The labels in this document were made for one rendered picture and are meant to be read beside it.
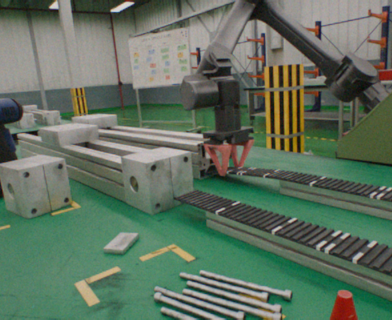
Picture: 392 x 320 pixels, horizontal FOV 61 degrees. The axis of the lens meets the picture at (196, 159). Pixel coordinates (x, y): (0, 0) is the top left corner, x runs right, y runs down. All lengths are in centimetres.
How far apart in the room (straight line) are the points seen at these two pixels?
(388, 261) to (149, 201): 37
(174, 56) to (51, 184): 589
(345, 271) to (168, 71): 629
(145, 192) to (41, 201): 21
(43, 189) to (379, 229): 57
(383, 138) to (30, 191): 76
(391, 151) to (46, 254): 74
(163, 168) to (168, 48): 603
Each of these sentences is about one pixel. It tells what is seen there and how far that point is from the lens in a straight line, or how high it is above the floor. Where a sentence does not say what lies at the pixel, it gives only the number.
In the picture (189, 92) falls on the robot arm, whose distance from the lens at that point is 67.
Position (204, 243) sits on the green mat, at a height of 78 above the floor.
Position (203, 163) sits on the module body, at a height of 82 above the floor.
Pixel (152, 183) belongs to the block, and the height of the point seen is 84.
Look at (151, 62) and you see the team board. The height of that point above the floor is 143.
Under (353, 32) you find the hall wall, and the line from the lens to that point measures 918.
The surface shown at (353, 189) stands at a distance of 59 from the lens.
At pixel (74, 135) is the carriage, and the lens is 95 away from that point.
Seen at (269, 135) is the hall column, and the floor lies 29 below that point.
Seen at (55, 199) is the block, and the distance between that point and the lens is 70.
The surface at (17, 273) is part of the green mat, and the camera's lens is 51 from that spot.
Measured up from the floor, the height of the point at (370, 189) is 81.
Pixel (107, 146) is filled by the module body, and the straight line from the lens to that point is 86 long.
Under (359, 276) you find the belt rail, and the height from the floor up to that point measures 79.
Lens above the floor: 100
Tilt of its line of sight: 13 degrees down
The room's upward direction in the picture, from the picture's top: 5 degrees counter-clockwise
